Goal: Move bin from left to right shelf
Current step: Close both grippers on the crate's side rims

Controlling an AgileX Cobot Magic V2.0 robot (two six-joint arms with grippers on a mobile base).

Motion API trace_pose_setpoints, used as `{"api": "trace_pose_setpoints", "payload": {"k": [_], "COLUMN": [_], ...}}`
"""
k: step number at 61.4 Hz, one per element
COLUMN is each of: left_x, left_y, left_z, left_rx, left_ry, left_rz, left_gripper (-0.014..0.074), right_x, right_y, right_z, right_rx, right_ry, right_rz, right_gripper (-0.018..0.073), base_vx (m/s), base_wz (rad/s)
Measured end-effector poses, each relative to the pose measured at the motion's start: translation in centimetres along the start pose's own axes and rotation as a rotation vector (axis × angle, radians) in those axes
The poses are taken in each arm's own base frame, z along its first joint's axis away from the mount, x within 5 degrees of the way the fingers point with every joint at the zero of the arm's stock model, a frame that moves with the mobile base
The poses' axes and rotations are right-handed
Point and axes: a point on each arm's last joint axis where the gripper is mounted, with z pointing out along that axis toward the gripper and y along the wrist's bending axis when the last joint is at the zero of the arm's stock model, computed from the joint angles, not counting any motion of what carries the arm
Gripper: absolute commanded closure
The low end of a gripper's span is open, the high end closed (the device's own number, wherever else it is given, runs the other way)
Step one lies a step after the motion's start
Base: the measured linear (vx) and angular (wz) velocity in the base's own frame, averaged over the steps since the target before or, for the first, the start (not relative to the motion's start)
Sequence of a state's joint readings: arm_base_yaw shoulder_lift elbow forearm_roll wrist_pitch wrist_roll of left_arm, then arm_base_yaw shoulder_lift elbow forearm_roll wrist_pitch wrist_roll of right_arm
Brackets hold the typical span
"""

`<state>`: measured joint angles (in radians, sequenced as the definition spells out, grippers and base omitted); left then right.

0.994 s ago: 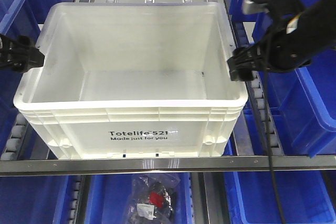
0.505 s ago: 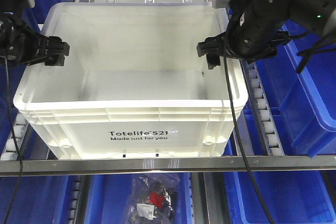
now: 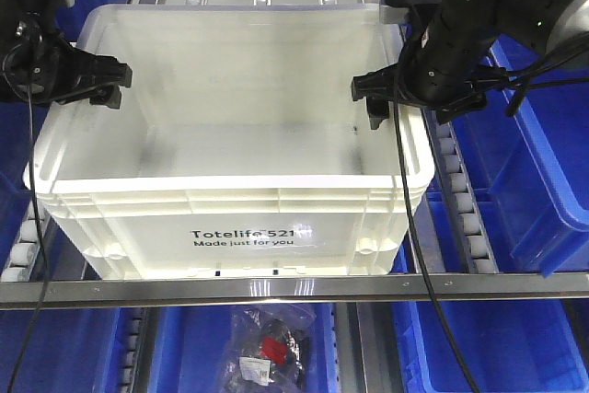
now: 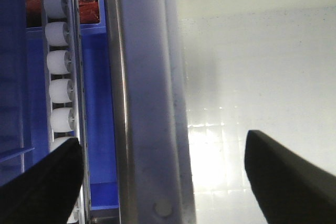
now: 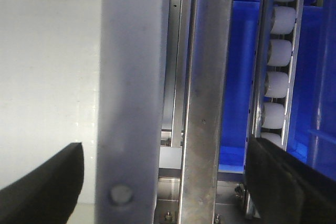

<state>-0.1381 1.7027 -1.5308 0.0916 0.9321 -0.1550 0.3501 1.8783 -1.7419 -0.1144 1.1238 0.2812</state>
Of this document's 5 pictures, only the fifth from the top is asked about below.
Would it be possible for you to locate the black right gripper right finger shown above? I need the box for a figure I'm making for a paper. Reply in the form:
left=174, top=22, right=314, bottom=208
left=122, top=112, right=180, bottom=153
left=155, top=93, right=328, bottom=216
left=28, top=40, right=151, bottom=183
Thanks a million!
left=245, top=138, right=335, bottom=223

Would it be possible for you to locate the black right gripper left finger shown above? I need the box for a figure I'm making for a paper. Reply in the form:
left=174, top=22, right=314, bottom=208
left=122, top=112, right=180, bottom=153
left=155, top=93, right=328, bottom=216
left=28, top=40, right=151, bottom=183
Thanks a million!
left=1, top=143, right=84, bottom=223

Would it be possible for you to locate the white plastic Totelife bin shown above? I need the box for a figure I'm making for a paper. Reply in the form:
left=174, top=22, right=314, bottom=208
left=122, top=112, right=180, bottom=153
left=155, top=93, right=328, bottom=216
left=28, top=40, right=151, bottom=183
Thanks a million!
left=1, top=0, right=169, bottom=223

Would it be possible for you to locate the white roller track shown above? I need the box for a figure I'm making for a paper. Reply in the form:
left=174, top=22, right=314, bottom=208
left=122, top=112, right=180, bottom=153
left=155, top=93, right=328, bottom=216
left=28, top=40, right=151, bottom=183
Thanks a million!
left=248, top=0, right=304, bottom=150

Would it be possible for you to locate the steel shelf divider rail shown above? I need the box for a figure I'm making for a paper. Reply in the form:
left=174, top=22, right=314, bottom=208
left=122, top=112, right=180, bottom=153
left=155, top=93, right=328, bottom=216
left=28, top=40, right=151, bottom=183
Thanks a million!
left=177, top=0, right=233, bottom=223

